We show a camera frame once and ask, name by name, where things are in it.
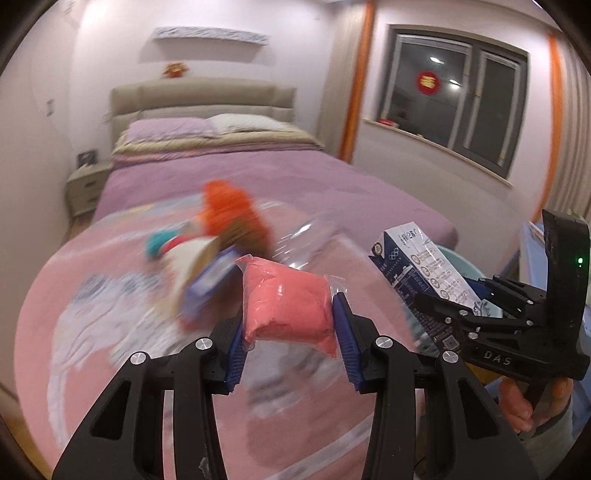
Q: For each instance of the person's right forearm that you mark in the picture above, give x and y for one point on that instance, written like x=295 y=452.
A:
x=549 y=454

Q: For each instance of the white wall shelf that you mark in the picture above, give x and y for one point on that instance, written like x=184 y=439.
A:
x=210 y=36

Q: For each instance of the orange paper cup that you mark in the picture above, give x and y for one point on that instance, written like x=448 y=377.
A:
x=233 y=212

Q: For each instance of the blue white milk carton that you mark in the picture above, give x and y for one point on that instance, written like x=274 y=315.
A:
x=413 y=261

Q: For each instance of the blue white small box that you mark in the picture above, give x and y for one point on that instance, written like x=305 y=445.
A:
x=210 y=281

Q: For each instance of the red round window sticker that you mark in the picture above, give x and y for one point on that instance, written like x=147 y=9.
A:
x=427 y=82

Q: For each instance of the teal wrapper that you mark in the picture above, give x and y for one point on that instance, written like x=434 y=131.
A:
x=161 y=242

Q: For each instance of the bed with purple sheet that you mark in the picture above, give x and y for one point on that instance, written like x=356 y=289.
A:
x=277 y=180

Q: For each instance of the beige padded headboard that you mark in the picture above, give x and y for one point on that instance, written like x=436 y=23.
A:
x=198 y=99

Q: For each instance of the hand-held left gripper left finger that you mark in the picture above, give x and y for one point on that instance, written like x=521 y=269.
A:
x=234 y=357

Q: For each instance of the teal plastic basin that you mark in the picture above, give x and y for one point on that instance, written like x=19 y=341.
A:
x=451 y=261

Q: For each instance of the red wall decoration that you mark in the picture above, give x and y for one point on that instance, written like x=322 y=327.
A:
x=174 y=70

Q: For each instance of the beige folded quilt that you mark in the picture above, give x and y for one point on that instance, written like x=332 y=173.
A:
x=258 y=141

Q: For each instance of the pink plastic packet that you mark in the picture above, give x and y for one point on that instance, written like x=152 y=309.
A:
x=286 y=300

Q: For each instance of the clear plastic bag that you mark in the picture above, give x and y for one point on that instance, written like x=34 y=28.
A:
x=314 y=240

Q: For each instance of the white window sill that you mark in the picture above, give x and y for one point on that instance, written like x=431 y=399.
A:
x=434 y=141

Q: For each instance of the person's right hand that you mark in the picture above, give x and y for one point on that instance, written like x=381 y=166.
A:
x=512 y=402

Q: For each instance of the beige nightstand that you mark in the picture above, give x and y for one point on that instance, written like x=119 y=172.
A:
x=85 y=187

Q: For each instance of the small dark clock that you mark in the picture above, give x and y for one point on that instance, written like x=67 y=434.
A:
x=87 y=158

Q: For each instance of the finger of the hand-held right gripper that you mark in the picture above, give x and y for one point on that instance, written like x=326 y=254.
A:
x=508 y=290
x=455 y=318

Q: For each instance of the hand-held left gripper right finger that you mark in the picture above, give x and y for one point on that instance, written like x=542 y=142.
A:
x=345 y=344

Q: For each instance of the pink printed blanket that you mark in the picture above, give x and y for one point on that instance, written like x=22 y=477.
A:
x=92 y=323

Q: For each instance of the white pillow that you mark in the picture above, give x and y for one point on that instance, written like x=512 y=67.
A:
x=244 y=122

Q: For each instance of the purple pillow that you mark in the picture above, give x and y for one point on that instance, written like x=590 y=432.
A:
x=171 y=128

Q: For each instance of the dark framed window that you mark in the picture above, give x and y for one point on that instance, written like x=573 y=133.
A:
x=494 y=106

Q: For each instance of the orange curtain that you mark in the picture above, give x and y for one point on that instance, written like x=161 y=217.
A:
x=358 y=78
x=555 y=120

